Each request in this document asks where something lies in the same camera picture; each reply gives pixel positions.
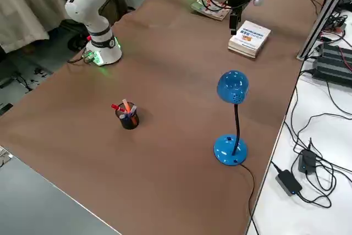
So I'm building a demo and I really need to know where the colourful juice recipe book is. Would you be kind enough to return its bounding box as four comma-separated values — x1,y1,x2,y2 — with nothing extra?
191,0,232,21

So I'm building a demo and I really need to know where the blue desk lamp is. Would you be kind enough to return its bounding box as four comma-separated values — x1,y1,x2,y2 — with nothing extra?
213,69,250,167

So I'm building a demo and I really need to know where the black power supply box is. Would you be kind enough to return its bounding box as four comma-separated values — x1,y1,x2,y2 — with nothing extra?
312,42,352,89

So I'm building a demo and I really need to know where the orange pen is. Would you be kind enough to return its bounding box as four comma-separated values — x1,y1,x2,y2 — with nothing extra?
122,98,138,125

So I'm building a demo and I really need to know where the black mesh pen holder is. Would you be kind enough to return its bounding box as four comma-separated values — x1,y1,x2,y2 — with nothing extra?
115,102,140,130

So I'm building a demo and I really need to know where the green-lit connector block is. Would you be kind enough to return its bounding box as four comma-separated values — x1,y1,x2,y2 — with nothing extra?
82,50,96,64

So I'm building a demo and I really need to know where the small black power adapter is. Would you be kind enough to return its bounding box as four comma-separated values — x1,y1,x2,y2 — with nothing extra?
298,148,317,175

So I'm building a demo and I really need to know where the flat black power adapter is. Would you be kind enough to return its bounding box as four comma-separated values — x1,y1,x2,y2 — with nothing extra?
276,169,303,197

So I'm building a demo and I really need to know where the beige curtain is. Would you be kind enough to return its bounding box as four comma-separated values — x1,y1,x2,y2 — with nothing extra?
0,0,68,53

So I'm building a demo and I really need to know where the grey side table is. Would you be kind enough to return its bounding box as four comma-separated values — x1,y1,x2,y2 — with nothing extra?
0,149,122,235

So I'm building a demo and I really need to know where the aluminium frame post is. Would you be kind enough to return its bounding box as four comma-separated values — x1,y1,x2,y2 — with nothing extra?
296,0,352,61

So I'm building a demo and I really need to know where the black lamp cable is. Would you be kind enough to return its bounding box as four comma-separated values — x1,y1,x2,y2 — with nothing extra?
238,162,261,235

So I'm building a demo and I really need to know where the black adapter cable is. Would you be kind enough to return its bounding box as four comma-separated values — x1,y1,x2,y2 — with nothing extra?
271,162,333,209

